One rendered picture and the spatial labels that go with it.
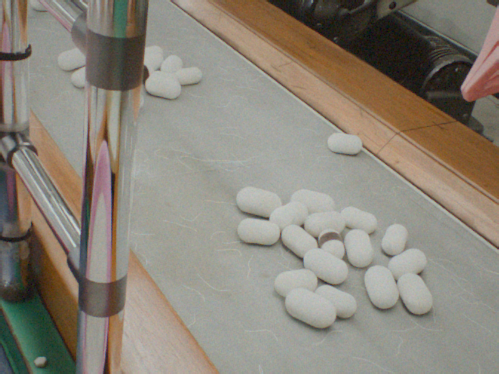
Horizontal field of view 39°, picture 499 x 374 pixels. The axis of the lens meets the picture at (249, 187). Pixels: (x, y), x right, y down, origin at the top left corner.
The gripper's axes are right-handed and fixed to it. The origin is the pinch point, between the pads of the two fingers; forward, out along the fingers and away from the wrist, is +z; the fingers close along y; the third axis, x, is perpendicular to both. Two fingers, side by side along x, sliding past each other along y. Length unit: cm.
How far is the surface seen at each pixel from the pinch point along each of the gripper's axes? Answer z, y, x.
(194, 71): 14.0, -29.2, 3.0
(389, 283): 16.0, 8.2, 0.1
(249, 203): 19.6, -4.8, -1.7
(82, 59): 22.6, -35.3, -3.5
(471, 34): -106, -157, 178
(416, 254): 12.5, 6.1, 3.2
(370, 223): 13.1, 1.0, 3.5
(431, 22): -104, -180, 182
